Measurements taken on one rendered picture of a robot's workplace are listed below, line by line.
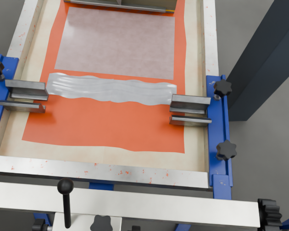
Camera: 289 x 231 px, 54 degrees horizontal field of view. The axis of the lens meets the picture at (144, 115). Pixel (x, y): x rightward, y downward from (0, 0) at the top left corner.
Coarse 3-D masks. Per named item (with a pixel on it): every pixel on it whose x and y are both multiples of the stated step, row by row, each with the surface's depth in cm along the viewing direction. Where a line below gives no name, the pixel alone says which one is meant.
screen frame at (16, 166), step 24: (24, 24) 82; (24, 48) 79; (216, 48) 83; (216, 72) 79; (0, 120) 69; (0, 144) 70; (0, 168) 64; (24, 168) 64; (48, 168) 65; (72, 168) 65; (96, 168) 65; (120, 168) 66; (144, 168) 66
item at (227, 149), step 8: (0, 64) 68; (0, 72) 68; (0, 80) 72; (224, 80) 70; (216, 88) 68; (224, 88) 69; (216, 96) 73; (224, 144) 62; (232, 144) 63; (224, 152) 62; (232, 152) 62; (224, 160) 63
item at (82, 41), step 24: (72, 24) 88; (96, 24) 88; (120, 24) 89; (48, 48) 83; (72, 48) 84; (96, 48) 84; (48, 72) 80; (72, 72) 80; (96, 72) 81; (48, 120) 74; (72, 120) 74; (96, 120) 75; (72, 144) 71; (96, 144) 72
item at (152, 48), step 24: (144, 24) 90; (168, 24) 90; (120, 48) 85; (144, 48) 86; (168, 48) 86; (120, 72) 81; (144, 72) 82; (168, 72) 82; (120, 120) 75; (144, 120) 75; (168, 120) 76; (120, 144) 72; (144, 144) 73; (168, 144) 73
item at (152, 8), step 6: (72, 0) 87; (78, 0) 87; (84, 0) 88; (90, 0) 88; (96, 0) 88; (108, 6) 88; (114, 6) 88; (120, 6) 88; (126, 6) 88; (132, 6) 88; (138, 6) 88; (144, 6) 88; (150, 6) 88; (156, 6) 88
